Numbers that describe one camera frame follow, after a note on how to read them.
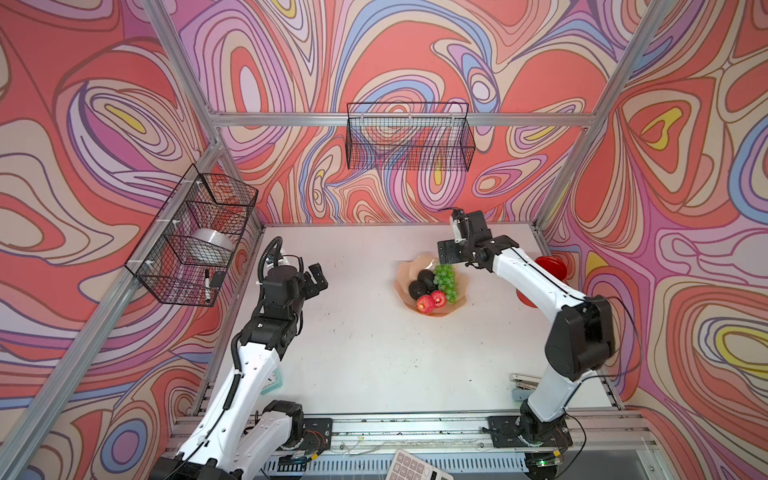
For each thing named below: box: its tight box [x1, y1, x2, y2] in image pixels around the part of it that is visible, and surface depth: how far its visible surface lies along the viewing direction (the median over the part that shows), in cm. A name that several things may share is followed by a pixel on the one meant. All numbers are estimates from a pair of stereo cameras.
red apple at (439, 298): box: [431, 290, 447, 308], surface depth 95 cm
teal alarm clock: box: [260, 368, 283, 395], surface depth 82 cm
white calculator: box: [385, 449, 454, 480], surface depth 69 cm
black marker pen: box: [205, 269, 211, 303], surface depth 73 cm
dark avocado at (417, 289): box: [408, 280, 427, 300], surface depth 98 cm
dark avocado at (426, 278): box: [417, 269, 438, 295], surface depth 98 cm
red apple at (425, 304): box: [416, 294, 435, 315], surface depth 91 cm
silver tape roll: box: [184, 228, 233, 265], surface depth 74 cm
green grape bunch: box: [433, 263, 458, 304], surface depth 96 cm
